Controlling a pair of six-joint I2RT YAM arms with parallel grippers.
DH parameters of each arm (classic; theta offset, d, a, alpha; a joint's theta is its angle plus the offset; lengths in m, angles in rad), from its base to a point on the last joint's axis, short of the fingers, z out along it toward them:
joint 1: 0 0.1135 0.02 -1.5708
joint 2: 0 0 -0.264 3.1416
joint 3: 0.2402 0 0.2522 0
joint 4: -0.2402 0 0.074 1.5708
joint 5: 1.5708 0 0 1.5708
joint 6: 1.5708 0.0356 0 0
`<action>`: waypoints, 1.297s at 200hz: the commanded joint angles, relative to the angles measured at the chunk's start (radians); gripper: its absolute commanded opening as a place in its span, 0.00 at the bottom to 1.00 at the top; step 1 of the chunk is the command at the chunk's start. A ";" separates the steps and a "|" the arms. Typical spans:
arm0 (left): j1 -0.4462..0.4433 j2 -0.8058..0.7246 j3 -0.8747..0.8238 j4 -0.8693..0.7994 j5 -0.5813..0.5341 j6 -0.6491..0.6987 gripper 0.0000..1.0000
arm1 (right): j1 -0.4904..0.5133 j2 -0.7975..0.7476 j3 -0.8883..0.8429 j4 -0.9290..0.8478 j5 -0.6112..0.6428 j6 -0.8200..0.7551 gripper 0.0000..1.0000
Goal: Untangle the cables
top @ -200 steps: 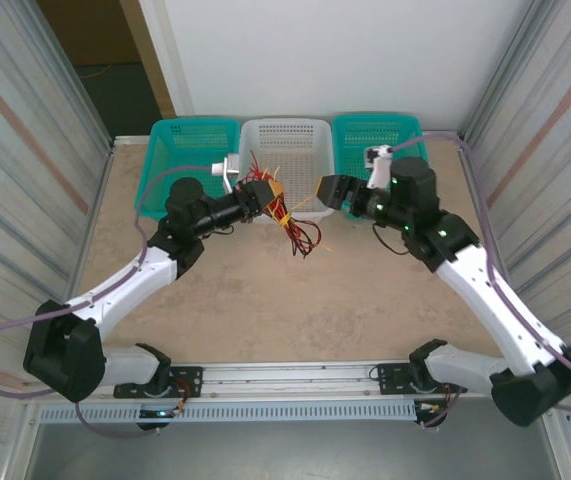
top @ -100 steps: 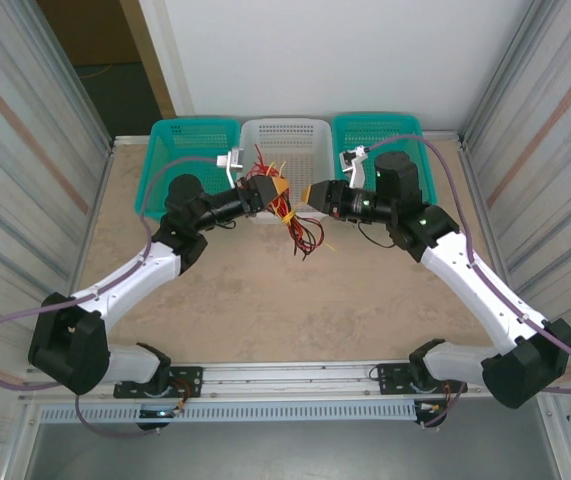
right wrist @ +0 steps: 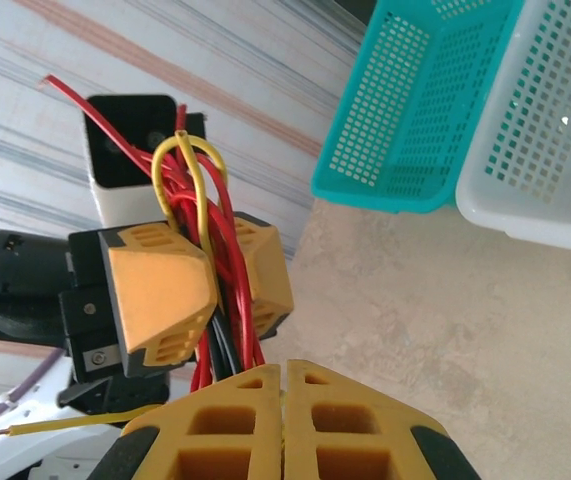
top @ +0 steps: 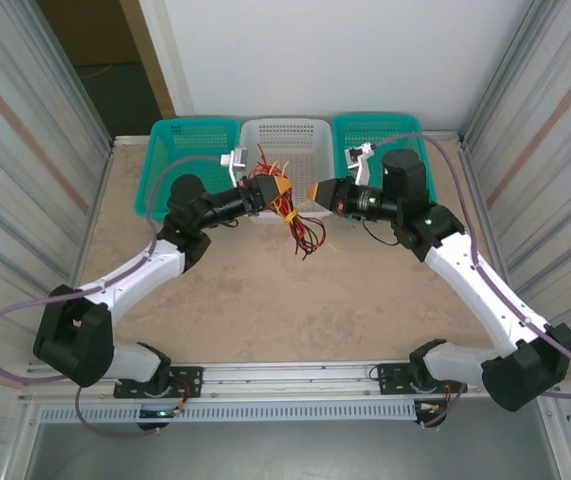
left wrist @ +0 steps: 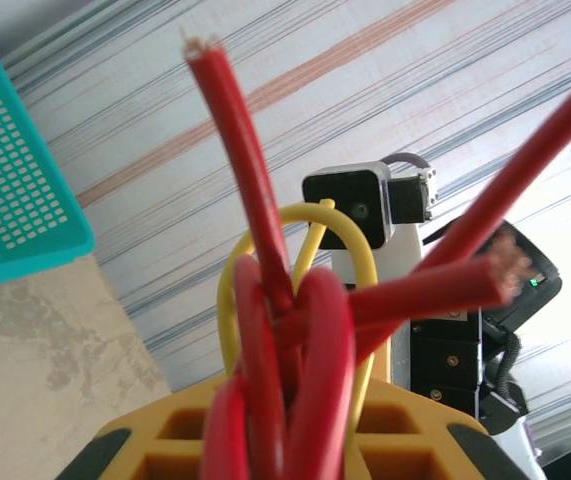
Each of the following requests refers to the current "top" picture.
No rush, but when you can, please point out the white plastic basket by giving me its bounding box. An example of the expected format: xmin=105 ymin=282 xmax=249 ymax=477
xmin=234 ymin=117 xmax=337 ymax=225

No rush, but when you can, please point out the teal plastic basket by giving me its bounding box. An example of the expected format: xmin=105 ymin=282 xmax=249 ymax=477
xmin=331 ymin=113 xmax=439 ymax=204
xmin=133 ymin=117 xmax=243 ymax=226

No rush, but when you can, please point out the red base wiring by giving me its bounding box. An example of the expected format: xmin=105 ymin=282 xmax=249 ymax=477
xmin=170 ymin=378 xmax=202 ymax=417
xmin=417 ymin=379 xmax=466 ymax=416

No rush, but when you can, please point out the brown board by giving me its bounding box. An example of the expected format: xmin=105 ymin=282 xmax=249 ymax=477
xmin=37 ymin=0 xmax=141 ymax=67

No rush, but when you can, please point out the left gripper thin black wire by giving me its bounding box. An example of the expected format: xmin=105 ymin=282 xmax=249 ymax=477
xmin=198 ymin=218 xmax=240 ymax=232

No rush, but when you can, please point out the gripper thin black wire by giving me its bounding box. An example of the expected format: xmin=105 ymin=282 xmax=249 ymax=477
xmin=361 ymin=217 xmax=402 ymax=247
xmin=198 ymin=218 xmax=240 ymax=232

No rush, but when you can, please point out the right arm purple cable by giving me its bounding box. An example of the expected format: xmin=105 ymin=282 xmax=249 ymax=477
xmin=372 ymin=132 xmax=571 ymax=429

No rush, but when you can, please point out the right gripper thin black wire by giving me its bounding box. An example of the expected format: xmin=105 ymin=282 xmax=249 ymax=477
xmin=361 ymin=217 xmax=402 ymax=247

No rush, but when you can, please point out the wooden door frame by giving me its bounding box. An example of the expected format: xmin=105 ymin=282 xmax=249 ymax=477
xmin=118 ymin=0 xmax=179 ymax=120

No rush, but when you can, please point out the orange floor cable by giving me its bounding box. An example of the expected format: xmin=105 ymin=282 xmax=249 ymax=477
xmin=77 ymin=63 xmax=116 ymax=81

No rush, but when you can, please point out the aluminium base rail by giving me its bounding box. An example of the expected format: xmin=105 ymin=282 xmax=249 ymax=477
xmin=17 ymin=360 xmax=486 ymax=404

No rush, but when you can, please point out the grey slotted cable duct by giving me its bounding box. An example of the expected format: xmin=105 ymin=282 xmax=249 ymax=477
xmin=39 ymin=402 xmax=419 ymax=425

